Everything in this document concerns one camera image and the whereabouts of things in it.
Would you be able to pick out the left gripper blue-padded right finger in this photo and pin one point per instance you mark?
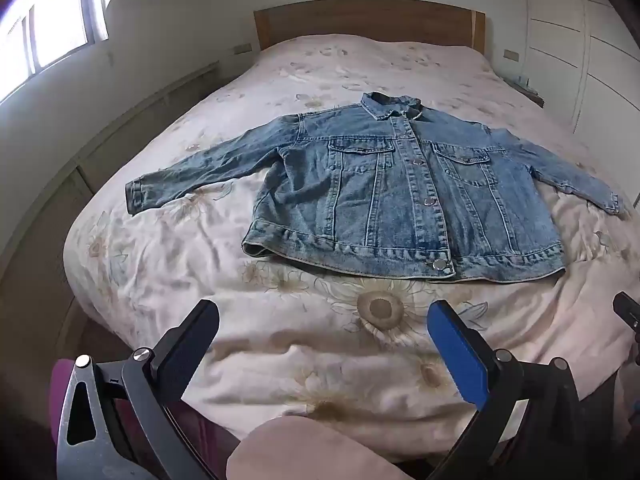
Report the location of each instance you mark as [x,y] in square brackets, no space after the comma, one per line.
[528,422]

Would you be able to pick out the pink trouser knee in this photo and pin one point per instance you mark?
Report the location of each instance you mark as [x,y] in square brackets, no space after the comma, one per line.
[299,448]

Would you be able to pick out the magenta plastic object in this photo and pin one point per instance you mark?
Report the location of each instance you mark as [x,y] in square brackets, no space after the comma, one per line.
[59,379]

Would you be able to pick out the small items on nightstand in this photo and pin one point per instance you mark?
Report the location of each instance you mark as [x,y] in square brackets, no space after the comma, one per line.
[523,80]

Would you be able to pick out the wooden headboard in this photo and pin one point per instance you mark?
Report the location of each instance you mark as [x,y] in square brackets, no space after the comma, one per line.
[381,20]

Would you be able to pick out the wooden nightstand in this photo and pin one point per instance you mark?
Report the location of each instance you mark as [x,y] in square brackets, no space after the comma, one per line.
[530,93]

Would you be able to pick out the left wall switch plate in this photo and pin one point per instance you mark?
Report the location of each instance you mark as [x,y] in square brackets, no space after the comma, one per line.
[241,49]

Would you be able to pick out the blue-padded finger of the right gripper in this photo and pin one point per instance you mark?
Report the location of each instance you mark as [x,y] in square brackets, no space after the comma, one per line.
[628,310]

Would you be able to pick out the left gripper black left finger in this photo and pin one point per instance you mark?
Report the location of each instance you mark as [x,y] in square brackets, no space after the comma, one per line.
[116,420]

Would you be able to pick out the floral pink bed cover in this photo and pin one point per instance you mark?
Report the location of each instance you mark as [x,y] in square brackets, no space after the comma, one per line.
[351,352]

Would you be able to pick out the blue denim jacket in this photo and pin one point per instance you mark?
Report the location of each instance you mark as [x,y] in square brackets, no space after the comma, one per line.
[390,188]

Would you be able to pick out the right wall switch plate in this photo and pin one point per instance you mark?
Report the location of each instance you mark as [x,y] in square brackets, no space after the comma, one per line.
[511,55]

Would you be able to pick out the wall switch plate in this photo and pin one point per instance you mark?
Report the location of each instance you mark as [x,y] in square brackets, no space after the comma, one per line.
[241,49]
[511,55]

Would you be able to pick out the white wardrobe doors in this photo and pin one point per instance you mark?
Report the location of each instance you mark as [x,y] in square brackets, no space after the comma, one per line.
[584,63]

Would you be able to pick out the bright window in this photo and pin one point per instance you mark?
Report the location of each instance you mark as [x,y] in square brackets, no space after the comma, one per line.
[36,34]

